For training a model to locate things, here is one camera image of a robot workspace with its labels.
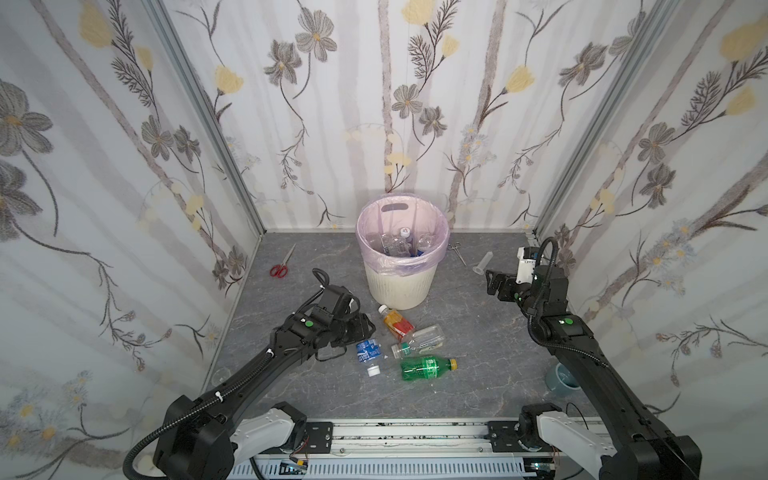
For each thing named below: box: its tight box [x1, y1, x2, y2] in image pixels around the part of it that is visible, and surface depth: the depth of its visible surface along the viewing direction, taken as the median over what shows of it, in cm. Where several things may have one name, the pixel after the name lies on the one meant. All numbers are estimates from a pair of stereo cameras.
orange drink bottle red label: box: [378, 304, 415, 341], surface depth 91 cm
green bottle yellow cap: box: [400, 356, 458, 381], surface depth 84 cm
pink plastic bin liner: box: [356, 194, 450, 276], surface depth 92 cm
